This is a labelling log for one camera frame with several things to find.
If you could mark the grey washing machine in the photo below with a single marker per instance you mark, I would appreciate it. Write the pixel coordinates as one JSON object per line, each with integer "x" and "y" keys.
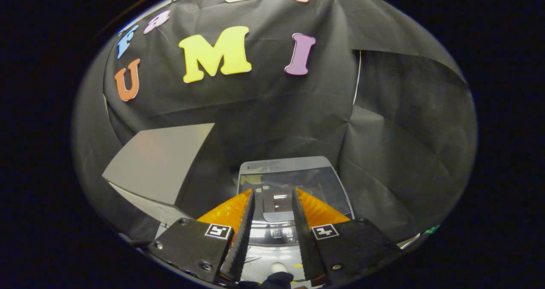
{"x": 289, "y": 163}

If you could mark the grey cabinet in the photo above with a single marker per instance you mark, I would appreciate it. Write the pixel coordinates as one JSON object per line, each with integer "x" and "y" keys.
{"x": 162, "y": 161}

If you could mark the green object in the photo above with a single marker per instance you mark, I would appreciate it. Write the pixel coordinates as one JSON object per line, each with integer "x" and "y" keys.
{"x": 432, "y": 229}

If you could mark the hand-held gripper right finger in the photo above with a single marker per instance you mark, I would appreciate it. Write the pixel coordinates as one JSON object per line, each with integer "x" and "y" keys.
{"x": 353, "y": 246}

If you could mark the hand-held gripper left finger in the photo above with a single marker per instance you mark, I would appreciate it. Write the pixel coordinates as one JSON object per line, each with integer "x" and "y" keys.
{"x": 191, "y": 246}

